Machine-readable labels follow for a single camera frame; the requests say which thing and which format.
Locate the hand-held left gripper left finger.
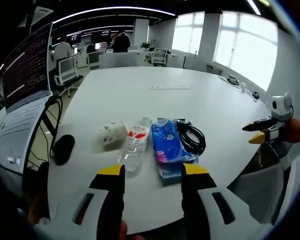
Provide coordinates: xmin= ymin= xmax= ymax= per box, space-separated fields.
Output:
xmin=48 ymin=164 xmax=126 ymax=240

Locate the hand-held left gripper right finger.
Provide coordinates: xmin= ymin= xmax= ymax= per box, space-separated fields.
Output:
xmin=181 ymin=163 xmax=263 ymax=237

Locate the black cable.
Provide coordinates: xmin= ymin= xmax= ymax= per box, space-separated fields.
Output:
xmin=176 ymin=119 xmax=207 ymax=155

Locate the blue plastic packet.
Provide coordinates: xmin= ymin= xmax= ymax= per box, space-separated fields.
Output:
xmin=150 ymin=116 xmax=200 ymax=181

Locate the white green-print tissue pack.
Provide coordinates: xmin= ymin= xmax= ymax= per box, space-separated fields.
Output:
xmin=96 ymin=118 xmax=129 ymax=152

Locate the clear plastic water bottle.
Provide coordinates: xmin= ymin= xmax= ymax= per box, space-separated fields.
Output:
xmin=118 ymin=116 xmax=154 ymax=174

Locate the black computer mouse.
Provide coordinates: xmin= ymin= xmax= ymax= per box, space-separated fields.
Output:
xmin=53 ymin=134 xmax=76 ymax=167

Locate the person's right hand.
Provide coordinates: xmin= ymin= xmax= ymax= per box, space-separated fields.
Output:
xmin=277 ymin=117 xmax=300 ymax=144

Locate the person's left hand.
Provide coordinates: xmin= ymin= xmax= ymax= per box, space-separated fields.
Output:
xmin=119 ymin=220 xmax=129 ymax=237

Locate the grey mesh office chair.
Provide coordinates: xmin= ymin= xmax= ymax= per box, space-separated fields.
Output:
xmin=227 ymin=152 xmax=300 ymax=226

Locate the white table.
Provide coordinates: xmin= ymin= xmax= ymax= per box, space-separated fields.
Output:
xmin=46 ymin=66 xmax=278 ymax=236

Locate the white office chair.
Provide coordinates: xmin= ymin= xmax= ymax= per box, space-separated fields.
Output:
xmin=149 ymin=48 xmax=169 ymax=67
xmin=86 ymin=50 xmax=101 ymax=71
xmin=53 ymin=55 xmax=84 ymax=98

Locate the open silver laptop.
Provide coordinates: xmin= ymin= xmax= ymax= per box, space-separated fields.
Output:
xmin=0 ymin=21 xmax=54 ymax=175

